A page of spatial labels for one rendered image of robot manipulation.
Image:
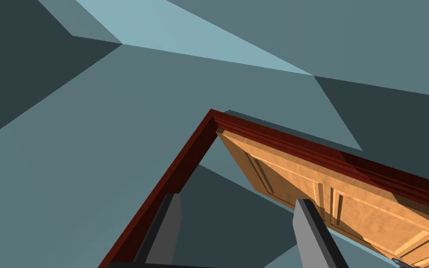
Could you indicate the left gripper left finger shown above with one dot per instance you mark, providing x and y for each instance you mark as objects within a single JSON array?
[{"x": 162, "y": 234}]

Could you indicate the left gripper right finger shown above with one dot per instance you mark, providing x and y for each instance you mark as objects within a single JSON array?
[{"x": 317, "y": 242}]

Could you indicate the light brown wooden door leaf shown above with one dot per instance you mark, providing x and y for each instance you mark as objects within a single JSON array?
[{"x": 367, "y": 212}]

